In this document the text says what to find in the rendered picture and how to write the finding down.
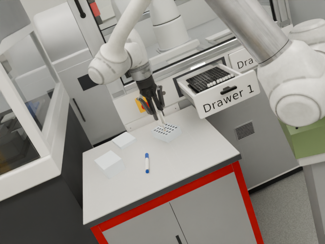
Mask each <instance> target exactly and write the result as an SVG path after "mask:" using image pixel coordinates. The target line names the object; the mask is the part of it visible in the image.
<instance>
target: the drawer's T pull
mask: <svg viewBox="0 0 325 244"><path fill-rule="evenodd" d="M235 89H237V86H232V87H229V86H228V87H225V88H223V91H221V92H220V94H221V95H223V94H226V93H228V92H230V91H233V90H235Z"/></svg>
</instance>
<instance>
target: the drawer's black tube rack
mask: <svg viewBox="0 0 325 244"><path fill-rule="evenodd" d="M228 75H231V74H230V73H228V72H226V71H224V70H222V69H221V68H219V67H214V68H212V69H210V70H207V71H205V72H203V73H200V74H198V75H196V76H193V77H191V78H189V79H186V81H187V82H188V83H189V85H188V87H189V88H190V89H191V90H192V91H193V92H195V93H196V94H198V93H199V90H201V89H203V88H205V87H207V84H210V83H211V82H212V83H213V81H215V82H217V80H219V79H220V78H223V77H225V76H228Z"/></svg>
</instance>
